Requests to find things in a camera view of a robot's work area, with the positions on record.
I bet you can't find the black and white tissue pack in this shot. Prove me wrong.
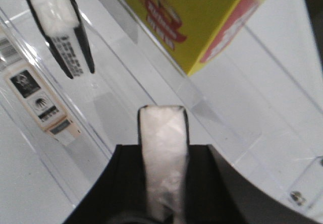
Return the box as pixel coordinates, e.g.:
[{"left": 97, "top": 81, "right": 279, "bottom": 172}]
[{"left": 26, "top": 0, "right": 95, "bottom": 79}]

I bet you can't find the beige biscuit box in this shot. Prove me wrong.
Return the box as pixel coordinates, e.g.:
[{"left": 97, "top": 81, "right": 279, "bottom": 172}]
[{"left": 1, "top": 29, "right": 81, "bottom": 146}]

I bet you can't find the yellow nabati wafer box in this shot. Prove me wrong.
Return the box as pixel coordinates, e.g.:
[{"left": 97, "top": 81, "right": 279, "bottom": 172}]
[{"left": 124, "top": 0, "right": 264, "bottom": 75}]

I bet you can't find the clear acrylic right shelf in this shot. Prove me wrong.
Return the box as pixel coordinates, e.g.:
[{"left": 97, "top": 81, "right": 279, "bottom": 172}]
[{"left": 1, "top": 0, "right": 322, "bottom": 221}]

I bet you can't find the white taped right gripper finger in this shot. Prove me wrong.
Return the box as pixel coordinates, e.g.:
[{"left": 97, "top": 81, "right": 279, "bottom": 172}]
[{"left": 138, "top": 105, "right": 189, "bottom": 223}]

